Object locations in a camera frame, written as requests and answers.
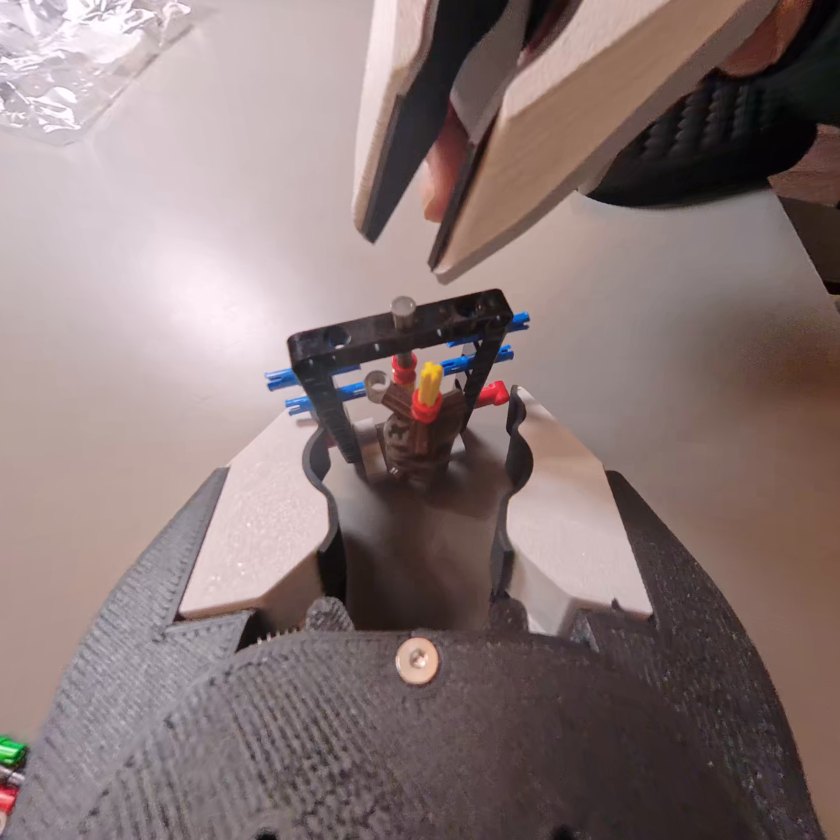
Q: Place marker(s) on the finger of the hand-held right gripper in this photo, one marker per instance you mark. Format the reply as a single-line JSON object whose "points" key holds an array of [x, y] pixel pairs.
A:
{"points": [[590, 118], [387, 79]]}

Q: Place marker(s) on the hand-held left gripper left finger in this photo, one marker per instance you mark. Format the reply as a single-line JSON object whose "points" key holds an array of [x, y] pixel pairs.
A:
{"points": [[262, 525]]}

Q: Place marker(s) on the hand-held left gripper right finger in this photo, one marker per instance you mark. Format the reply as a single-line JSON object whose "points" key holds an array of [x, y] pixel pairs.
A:
{"points": [[571, 525]]}

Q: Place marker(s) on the black frame lego assembly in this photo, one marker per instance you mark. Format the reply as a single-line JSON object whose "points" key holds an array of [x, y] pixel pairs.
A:
{"points": [[321, 394]]}

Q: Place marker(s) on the dark grey lego axle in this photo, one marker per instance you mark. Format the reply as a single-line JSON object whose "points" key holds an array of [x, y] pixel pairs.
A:
{"points": [[402, 321]]}

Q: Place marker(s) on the pile of small lego pins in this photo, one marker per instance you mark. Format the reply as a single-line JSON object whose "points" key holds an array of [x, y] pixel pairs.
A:
{"points": [[10, 751]]}

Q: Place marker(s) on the black dimpled wrist rest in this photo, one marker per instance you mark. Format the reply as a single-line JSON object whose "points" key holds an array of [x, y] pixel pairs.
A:
{"points": [[709, 144]]}

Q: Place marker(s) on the clear plastic bag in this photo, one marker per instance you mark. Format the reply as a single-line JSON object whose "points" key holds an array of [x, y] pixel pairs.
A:
{"points": [[65, 59]]}

